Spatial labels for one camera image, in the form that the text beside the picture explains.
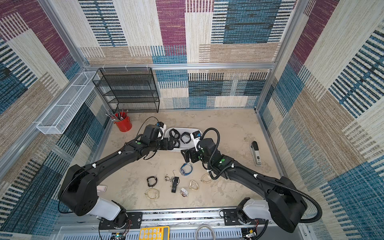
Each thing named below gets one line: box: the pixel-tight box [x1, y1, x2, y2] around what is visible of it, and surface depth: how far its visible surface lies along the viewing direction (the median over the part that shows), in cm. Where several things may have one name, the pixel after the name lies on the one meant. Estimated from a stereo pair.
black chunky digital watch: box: [169, 128, 181, 140], surface depth 104 cm
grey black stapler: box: [249, 141, 262, 167], surface depth 95 cm
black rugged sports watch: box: [180, 132, 192, 144], surface depth 104 cm
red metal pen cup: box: [114, 112, 133, 133], surface depth 107 cm
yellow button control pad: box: [139, 226, 171, 240], surface depth 70 cm
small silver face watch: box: [180, 187, 189, 198], surface depth 79 cm
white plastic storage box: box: [164, 127, 202, 153], surface depth 104 cm
